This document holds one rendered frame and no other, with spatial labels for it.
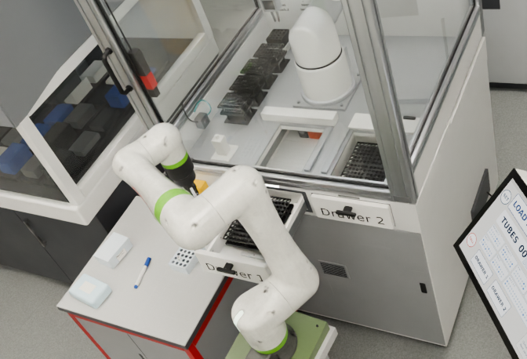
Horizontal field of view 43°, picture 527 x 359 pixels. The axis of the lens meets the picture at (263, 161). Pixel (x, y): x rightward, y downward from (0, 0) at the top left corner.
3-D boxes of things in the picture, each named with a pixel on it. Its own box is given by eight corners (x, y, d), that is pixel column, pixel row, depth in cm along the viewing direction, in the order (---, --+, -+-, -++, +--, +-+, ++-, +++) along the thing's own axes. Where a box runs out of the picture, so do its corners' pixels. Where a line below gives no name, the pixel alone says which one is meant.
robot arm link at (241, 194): (333, 289, 203) (263, 165, 171) (293, 325, 199) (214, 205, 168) (309, 269, 213) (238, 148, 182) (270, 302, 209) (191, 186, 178)
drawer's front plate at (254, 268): (274, 287, 225) (264, 267, 218) (204, 270, 240) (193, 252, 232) (276, 283, 226) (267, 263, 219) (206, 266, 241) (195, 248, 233)
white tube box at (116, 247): (113, 270, 262) (107, 261, 259) (99, 262, 267) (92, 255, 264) (133, 245, 268) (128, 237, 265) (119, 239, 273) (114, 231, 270)
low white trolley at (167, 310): (252, 442, 275) (184, 346, 226) (137, 399, 307) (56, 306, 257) (307, 323, 308) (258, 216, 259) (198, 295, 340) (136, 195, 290)
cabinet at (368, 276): (451, 357, 276) (424, 234, 224) (241, 303, 328) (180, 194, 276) (502, 189, 330) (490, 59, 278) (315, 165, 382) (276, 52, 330)
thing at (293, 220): (270, 279, 226) (266, 268, 222) (208, 265, 239) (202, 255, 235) (316, 193, 249) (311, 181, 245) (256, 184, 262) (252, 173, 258)
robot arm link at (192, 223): (233, 235, 175) (213, 205, 168) (195, 267, 173) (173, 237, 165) (201, 205, 189) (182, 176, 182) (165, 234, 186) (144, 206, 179)
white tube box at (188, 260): (188, 274, 248) (184, 269, 246) (172, 269, 253) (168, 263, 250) (206, 249, 255) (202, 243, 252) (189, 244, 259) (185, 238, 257)
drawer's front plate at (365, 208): (393, 230, 227) (387, 208, 220) (317, 216, 242) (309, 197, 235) (395, 226, 228) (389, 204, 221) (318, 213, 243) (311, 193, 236)
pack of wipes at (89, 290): (114, 291, 254) (108, 284, 251) (96, 310, 249) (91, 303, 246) (89, 278, 263) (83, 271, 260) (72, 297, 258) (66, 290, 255)
